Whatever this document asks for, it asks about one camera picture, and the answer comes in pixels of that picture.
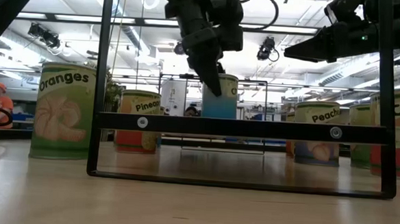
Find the white cabinet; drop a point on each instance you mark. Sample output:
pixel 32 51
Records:
pixel 173 97

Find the black aluminium rig frame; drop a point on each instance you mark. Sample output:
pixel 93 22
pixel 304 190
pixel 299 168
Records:
pixel 201 143

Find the Pineapple label can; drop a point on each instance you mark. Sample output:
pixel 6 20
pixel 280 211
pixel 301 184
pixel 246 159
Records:
pixel 138 103

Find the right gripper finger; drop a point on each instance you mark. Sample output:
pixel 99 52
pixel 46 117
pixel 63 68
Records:
pixel 316 46

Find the Oranges label can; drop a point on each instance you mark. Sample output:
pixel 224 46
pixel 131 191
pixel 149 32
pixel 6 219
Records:
pixel 62 118

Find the potted green plant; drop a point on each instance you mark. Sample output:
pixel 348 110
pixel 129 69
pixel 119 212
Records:
pixel 113 90

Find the black-framed wooden shelf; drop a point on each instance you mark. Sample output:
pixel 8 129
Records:
pixel 237 127

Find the Tomatoes label blue can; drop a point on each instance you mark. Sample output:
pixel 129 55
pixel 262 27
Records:
pixel 225 106

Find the Peaches label can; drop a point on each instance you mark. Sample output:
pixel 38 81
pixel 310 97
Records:
pixel 316 114

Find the green labelled food can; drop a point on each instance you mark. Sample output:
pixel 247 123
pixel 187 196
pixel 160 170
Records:
pixel 359 115

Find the black ceiling spotlight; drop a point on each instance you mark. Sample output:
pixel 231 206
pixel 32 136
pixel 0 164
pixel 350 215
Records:
pixel 179 49
pixel 266 48
pixel 44 35

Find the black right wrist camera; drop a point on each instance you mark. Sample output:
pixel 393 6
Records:
pixel 344 11

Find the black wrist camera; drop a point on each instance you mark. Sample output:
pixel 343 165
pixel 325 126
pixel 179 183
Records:
pixel 344 11
pixel 230 21

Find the orange labelled food can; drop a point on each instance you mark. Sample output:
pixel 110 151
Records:
pixel 290 149

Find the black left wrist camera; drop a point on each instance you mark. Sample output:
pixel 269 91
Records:
pixel 230 21

